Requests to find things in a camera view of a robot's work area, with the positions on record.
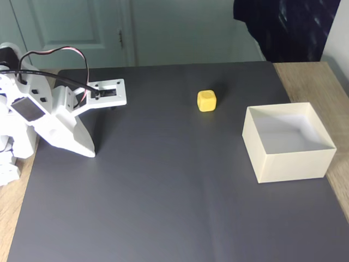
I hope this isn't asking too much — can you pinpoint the yellow cube block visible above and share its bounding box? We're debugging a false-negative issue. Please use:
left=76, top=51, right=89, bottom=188
left=196, top=89, right=218, bottom=112

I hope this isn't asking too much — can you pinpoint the white open box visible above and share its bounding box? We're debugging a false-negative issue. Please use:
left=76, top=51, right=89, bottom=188
left=242, top=102, right=338, bottom=184

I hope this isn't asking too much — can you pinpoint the dark grey mat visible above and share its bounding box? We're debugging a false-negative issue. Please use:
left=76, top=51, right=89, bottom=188
left=7, top=60, right=349, bottom=262

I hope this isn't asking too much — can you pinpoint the pale green panelled door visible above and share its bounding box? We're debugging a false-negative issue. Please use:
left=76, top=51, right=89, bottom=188
left=0, top=0, right=137, bottom=71

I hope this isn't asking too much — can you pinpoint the black cloth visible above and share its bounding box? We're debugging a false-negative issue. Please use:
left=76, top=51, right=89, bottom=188
left=233, top=0, right=341, bottom=63

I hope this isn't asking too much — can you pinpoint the black cable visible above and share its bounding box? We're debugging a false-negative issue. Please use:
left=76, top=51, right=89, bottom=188
left=0, top=69, right=100, bottom=100

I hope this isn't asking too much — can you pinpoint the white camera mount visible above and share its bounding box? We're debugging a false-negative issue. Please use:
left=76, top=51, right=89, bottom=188
left=53, top=78, right=128, bottom=117

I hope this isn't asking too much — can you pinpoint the red white black wire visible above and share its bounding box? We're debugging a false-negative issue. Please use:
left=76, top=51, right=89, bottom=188
left=16, top=46, right=92, bottom=110

